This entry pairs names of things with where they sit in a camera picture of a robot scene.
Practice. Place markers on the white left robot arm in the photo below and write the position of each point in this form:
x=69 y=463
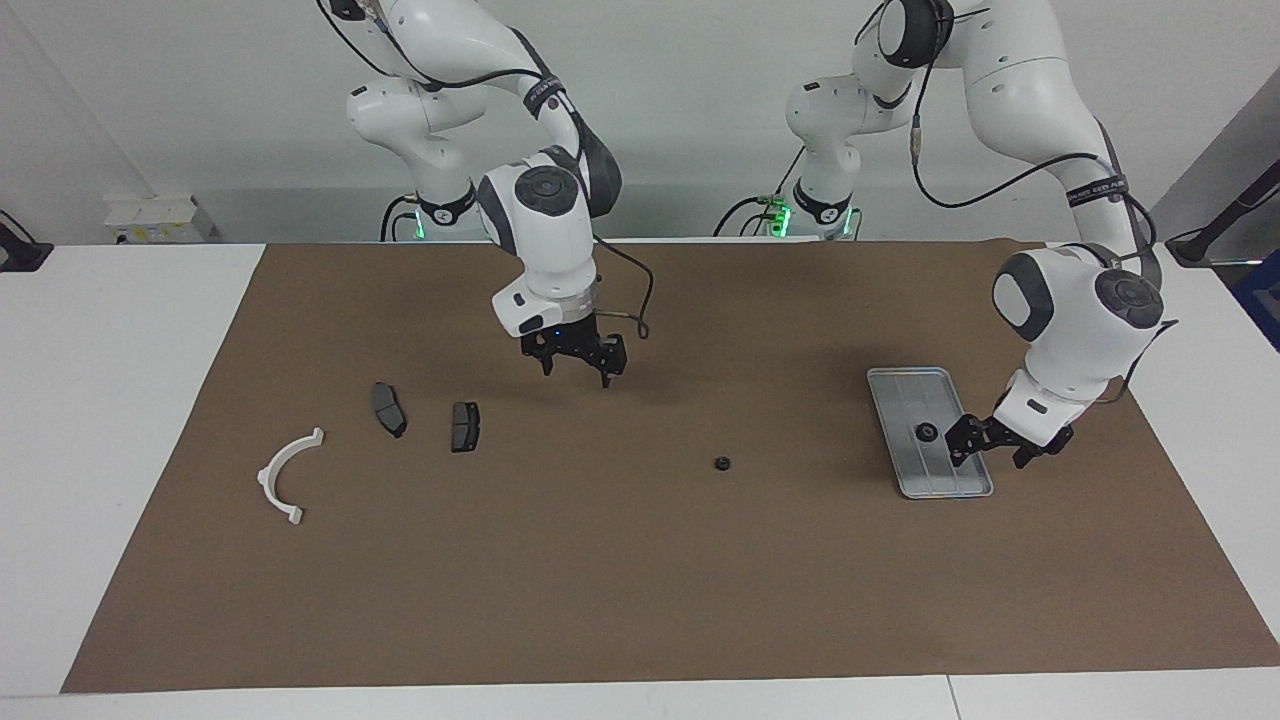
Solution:
x=1080 y=310

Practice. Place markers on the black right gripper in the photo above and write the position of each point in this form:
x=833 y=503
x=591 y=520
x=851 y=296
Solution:
x=570 y=338

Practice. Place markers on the black angled stand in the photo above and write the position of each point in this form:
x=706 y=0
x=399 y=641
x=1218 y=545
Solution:
x=1190 y=248

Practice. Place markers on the black table clamp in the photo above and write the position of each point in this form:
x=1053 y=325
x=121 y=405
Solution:
x=20 y=255

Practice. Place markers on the brown table mat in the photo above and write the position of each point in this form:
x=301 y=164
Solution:
x=640 y=560

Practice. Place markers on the rectangular dark grey brake pad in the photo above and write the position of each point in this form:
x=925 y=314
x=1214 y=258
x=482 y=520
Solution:
x=465 y=428

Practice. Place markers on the silver metal tray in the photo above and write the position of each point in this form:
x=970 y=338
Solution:
x=910 y=400

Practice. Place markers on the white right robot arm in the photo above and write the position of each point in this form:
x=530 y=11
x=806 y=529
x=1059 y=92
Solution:
x=545 y=250

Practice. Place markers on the white power strip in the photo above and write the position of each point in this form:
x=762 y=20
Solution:
x=150 y=215

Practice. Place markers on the curved dark grey brake pad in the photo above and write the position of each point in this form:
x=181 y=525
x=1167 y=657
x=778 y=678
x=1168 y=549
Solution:
x=386 y=405

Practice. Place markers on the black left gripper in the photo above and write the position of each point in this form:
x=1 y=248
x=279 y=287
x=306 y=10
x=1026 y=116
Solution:
x=1005 y=438

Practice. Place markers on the blue box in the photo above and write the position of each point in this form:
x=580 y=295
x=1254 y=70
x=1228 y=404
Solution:
x=1265 y=300

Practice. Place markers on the large black bearing gear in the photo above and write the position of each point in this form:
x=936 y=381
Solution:
x=927 y=433

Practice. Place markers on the white curved plastic bracket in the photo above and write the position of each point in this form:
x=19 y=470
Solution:
x=265 y=482

